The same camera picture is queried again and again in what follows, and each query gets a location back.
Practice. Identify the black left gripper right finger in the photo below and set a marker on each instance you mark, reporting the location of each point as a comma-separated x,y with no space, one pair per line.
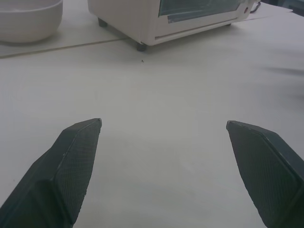
266,171

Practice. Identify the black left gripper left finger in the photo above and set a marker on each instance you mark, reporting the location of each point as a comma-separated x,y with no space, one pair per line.
64,171

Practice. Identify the white toaster oven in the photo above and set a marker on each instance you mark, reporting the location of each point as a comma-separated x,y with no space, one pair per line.
175,19

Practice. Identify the white ceramic bowl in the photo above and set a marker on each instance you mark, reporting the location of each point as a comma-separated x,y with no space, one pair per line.
28,20

